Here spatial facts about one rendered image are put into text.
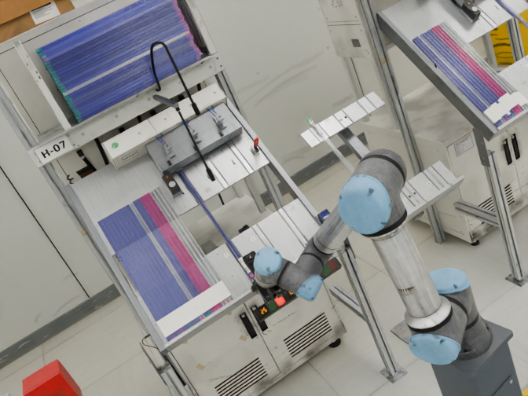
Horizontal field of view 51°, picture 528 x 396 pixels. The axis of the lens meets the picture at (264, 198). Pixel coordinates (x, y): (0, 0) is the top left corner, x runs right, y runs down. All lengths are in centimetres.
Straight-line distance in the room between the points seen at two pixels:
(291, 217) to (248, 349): 66
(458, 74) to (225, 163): 100
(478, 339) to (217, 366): 113
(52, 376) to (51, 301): 192
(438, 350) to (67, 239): 275
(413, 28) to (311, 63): 161
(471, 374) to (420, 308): 29
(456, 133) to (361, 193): 147
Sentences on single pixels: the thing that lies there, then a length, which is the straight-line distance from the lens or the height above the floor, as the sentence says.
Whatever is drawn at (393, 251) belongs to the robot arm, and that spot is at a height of 100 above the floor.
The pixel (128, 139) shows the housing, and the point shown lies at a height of 125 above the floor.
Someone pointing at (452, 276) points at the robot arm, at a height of 78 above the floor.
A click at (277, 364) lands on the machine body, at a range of 248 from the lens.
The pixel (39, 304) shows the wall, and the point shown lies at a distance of 389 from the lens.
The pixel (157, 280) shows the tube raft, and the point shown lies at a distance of 193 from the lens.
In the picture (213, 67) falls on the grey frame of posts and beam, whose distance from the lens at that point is 217.
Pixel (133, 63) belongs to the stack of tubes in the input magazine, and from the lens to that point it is 206.
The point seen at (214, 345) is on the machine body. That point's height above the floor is 40.
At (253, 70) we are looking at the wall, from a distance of 384.
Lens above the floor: 174
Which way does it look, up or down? 25 degrees down
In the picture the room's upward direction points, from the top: 25 degrees counter-clockwise
